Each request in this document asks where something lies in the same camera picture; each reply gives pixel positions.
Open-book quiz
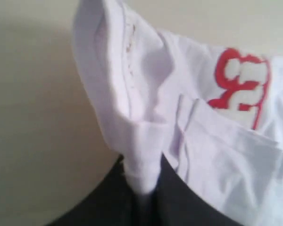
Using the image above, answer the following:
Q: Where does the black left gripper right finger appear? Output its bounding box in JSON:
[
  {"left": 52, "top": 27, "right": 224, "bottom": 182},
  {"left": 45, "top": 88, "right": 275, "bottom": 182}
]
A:
[{"left": 150, "top": 153, "right": 229, "bottom": 226}]

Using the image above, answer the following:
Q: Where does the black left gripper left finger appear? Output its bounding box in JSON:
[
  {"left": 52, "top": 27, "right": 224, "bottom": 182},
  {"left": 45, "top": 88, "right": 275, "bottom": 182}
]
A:
[{"left": 47, "top": 154, "right": 142, "bottom": 226}]

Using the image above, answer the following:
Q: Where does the white t-shirt red lettering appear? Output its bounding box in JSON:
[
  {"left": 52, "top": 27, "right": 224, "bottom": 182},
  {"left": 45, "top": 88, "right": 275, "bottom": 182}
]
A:
[{"left": 73, "top": 0, "right": 283, "bottom": 226}]

